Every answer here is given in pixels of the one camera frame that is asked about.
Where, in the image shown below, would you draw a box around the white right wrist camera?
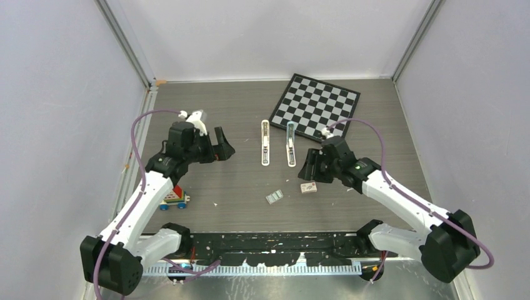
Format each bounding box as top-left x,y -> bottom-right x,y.
321,127 -> 334,139

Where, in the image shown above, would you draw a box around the colourful wooden toy car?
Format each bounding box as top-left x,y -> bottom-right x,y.
159,185 -> 191,211

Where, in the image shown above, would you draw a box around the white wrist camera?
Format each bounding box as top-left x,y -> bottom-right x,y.
178,109 -> 208,136
321,127 -> 334,139

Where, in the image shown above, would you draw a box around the small white domino tile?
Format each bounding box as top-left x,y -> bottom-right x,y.
300,182 -> 318,194

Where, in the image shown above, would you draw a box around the grey tray of staples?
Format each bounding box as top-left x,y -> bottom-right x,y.
266,189 -> 284,204

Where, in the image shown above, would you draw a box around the aluminium corner post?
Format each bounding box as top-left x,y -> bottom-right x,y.
95,0 -> 155,89
391,0 -> 445,84

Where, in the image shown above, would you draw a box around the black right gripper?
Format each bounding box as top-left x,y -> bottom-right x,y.
297,148 -> 339,184

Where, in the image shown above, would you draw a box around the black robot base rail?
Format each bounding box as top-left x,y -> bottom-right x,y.
167,231 -> 383,267

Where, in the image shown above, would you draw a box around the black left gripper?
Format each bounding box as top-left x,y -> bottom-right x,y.
185,127 -> 235,164

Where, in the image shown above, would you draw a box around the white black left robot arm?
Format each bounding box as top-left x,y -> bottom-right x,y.
80,121 -> 235,296

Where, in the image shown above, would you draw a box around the right aluminium corner post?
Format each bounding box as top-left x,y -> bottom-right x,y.
391,0 -> 445,84

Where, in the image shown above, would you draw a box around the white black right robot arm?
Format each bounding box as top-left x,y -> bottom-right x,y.
297,136 -> 481,283

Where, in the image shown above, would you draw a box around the black white chessboard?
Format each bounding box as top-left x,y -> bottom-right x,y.
269,73 -> 361,143

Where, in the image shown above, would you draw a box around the left aluminium corner post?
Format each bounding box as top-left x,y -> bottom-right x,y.
95,0 -> 155,89

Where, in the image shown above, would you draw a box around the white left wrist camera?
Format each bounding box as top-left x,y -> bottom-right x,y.
178,109 -> 208,136

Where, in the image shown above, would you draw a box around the light blue white stapler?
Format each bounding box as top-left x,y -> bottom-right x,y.
286,121 -> 296,168

